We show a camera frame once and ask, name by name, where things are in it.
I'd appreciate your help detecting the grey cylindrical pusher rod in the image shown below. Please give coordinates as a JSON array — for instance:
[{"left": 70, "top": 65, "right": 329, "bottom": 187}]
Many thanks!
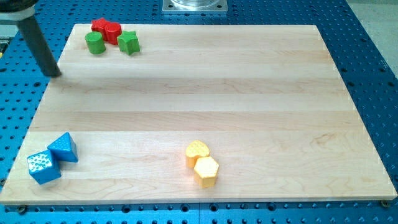
[{"left": 17, "top": 16, "right": 61, "bottom": 78}]

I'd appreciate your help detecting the wooden board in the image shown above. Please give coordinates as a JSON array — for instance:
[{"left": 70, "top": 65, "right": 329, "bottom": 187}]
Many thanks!
[{"left": 1, "top": 24, "right": 397, "bottom": 205}]

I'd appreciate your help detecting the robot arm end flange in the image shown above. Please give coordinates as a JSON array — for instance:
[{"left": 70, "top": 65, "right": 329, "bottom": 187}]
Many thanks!
[{"left": 1, "top": 0, "right": 38, "bottom": 25}]

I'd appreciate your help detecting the blue triangle block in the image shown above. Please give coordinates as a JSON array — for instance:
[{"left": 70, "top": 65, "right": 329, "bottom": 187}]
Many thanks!
[{"left": 47, "top": 132, "right": 78, "bottom": 162}]

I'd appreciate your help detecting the green star block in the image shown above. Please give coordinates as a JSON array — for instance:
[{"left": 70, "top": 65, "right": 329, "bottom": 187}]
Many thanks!
[{"left": 117, "top": 31, "right": 140, "bottom": 55}]

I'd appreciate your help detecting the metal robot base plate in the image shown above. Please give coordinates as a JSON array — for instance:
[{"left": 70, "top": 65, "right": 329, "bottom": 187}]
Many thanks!
[{"left": 162, "top": 0, "right": 228, "bottom": 12}]

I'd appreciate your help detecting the yellow heart block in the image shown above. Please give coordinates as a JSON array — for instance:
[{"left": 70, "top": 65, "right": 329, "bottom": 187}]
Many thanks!
[{"left": 185, "top": 140, "right": 210, "bottom": 168}]

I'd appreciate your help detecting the blue cube block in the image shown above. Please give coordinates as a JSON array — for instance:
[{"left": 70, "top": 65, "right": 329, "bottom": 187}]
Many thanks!
[{"left": 27, "top": 150, "right": 62, "bottom": 185}]

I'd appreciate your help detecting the blue perforated metal table plate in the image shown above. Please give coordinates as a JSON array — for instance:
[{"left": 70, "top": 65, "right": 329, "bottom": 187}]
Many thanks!
[{"left": 1, "top": 0, "right": 397, "bottom": 223}]

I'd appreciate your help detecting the red star block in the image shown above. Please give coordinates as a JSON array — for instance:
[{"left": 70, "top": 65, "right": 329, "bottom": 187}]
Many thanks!
[{"left": 91, "top": 17, "right": 110, "bottom": 41}]

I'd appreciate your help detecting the green cylinder block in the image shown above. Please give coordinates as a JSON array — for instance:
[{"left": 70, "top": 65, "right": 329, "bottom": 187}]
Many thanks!
[{"left": 85, "top": 31, "right": 106, "bottom": 55}]

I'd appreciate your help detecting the yellow hexagon block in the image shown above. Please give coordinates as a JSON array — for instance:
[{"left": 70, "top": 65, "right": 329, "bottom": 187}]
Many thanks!
[{"left": 193, "top": 156, "right": 220, "bottom": 188}]

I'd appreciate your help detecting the red cylinder block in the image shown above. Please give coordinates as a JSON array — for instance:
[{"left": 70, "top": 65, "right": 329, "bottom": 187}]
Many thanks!
[{"left": 104, "top": 22, "right": 122, "bottom": 45}]

